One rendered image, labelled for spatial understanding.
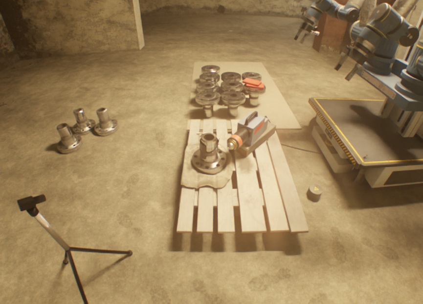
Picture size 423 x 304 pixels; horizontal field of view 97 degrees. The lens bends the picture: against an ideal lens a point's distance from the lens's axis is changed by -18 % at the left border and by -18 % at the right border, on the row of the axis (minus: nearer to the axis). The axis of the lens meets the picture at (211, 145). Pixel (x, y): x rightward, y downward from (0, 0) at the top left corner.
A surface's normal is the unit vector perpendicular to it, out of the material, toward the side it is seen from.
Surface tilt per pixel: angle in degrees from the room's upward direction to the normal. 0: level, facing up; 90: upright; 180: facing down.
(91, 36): 90
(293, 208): 0
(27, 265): 0
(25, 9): 90
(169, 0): 90
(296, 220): 0
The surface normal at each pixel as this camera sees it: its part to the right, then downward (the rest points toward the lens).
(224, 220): 0.00, -0.77
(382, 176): 0.04, 0.63
